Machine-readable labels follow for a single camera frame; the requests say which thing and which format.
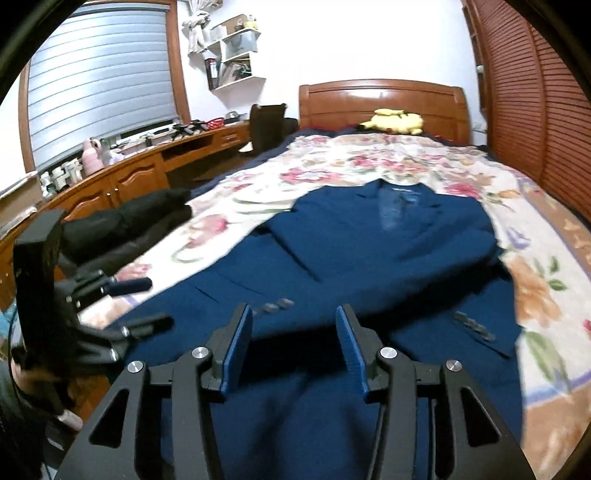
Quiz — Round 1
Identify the navy blue suit jacket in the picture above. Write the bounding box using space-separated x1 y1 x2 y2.
122 180 523 479

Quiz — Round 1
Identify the person's left hand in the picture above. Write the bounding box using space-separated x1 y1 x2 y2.
10 360 83 432

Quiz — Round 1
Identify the pink bottle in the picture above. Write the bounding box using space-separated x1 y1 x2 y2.
81 138 104 176

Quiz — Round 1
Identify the wooden desk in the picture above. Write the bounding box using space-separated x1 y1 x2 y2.
1 122 249 309

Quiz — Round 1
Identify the floral bed blanket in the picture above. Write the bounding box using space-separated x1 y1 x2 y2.
75 132 591 480

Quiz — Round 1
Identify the red basket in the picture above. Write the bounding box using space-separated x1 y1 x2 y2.
205 117 225 131

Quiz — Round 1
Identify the grey window blind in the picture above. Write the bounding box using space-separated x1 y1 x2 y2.
27 1 178 170

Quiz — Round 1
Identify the dark wooden chair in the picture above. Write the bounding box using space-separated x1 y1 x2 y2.
239 103 300 157

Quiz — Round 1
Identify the tied beige curtain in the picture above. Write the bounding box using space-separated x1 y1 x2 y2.
181 0 223 55

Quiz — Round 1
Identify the grey gift bag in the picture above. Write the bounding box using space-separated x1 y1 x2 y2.
221 28 259 61

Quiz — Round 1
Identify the wooden headboard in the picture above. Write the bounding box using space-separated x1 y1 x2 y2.
298 79 471 145

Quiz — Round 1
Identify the yellow plush toy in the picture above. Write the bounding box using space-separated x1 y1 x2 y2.
360 108 424 135

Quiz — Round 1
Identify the wooden louvered wardrobe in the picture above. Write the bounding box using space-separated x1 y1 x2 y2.
464 1 590 216

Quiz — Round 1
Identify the white wall shelf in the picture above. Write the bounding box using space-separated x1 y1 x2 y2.
199 14 266 92

